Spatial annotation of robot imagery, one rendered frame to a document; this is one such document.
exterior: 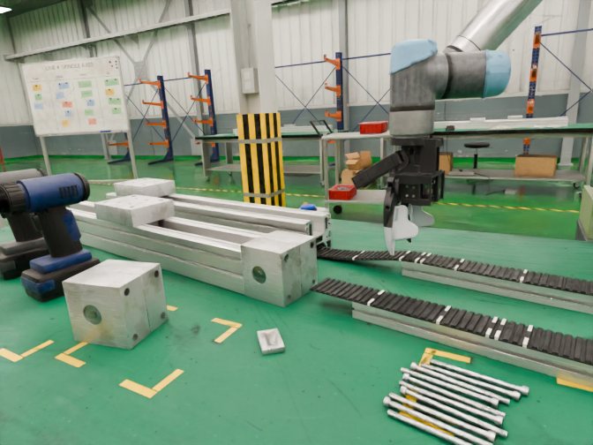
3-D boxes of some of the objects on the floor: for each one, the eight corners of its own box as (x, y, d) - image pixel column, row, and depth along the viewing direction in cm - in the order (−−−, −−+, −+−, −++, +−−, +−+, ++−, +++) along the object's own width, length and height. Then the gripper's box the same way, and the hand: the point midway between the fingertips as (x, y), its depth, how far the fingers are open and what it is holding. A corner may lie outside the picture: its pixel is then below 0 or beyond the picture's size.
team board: (40, 203, 590) (7, 62, 539) (63, 196, 638) (36, 65, 586) (133, 201, 565) (108, 53, 514) (151, 194, 613) (130, 57, 561)
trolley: (423, 214, 413) (426, 114, 386) (423, 230, 362) (427, 115, 335) (326, 213, 443) (322, 118, 416) (313, 226, 392) (309, 121, 366)
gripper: (424, 139, 62) (421, 267, 67) (453, 133, 73) (446, 243, 78) (374, 139, 67) (374, 258, 72) (407, 133, 78) (404, 237, 83)
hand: (397, 243), depth 77 cm, fingers open, 8 cm apart
